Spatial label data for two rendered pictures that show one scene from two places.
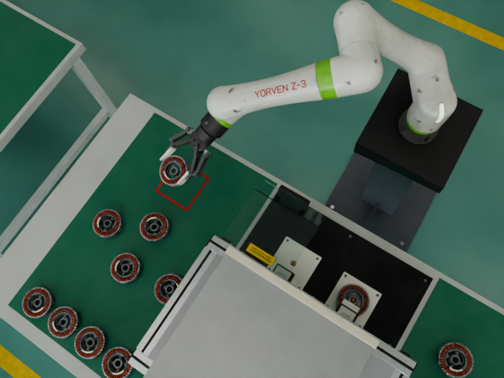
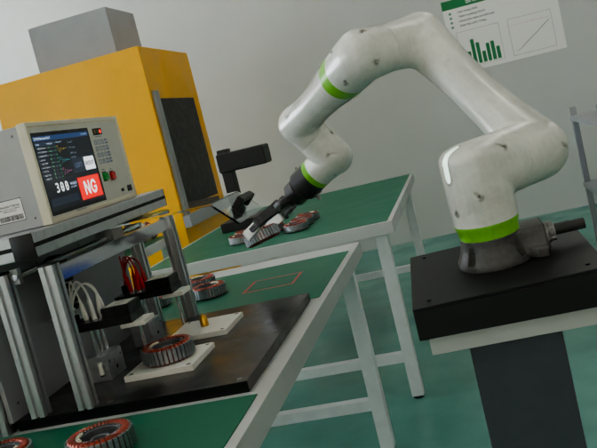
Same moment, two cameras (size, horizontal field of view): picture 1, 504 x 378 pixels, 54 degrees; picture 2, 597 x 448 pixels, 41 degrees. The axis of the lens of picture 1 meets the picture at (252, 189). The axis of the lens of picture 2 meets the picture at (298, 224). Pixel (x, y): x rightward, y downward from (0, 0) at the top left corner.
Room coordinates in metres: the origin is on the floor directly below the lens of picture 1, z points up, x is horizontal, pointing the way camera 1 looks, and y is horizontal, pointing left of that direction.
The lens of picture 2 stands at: (-0.52, -1.75, 1.18)
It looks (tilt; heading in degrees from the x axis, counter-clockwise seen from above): 7 degrees down; 55
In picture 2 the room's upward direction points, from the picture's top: 14 degrees counter-clockwise
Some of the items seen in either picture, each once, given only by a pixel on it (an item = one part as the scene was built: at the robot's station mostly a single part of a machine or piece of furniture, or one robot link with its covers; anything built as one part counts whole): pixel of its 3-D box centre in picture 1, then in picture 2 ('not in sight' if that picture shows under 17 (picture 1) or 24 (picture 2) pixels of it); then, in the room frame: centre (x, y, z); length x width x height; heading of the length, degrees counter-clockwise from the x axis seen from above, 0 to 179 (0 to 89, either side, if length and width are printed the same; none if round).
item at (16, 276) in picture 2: not in sight; (86, 246); (0.11, -0.02, 1.04); 0.62 x 0.02 x 0.03; 42
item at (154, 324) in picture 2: not in sight; (147, 330); (0.22, 0.03, 0.80); 0.07 x 0.05 x 0.06; 42
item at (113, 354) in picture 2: not in sight; (106, 364); (0.04, -0.13, 0.80); 0.07 x 0.05 x 0.06; 42
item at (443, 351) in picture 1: (454, 359); (100, 441); (-0.13, -0.50, 0.77); 0.11 x 0.11 x 0.04
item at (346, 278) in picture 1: (352, 301); (171, 361); (0.14, -0.24, 0.78); 0.15 x 0.15 x 0.01; 42
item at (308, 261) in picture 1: (293, 264); (205, 328); (0.32, -0.07, 0.78); 0.15 x 0.15 x 0.01; 42
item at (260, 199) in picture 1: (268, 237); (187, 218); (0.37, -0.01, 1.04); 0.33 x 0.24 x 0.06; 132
